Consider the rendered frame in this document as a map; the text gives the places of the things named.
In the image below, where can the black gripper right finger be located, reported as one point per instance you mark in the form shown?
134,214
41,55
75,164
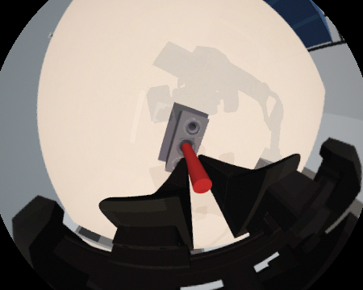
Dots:
238,191

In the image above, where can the red peg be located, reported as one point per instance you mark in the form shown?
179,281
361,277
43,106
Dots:
201,183

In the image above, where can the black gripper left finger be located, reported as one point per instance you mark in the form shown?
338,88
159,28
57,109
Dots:
170,205

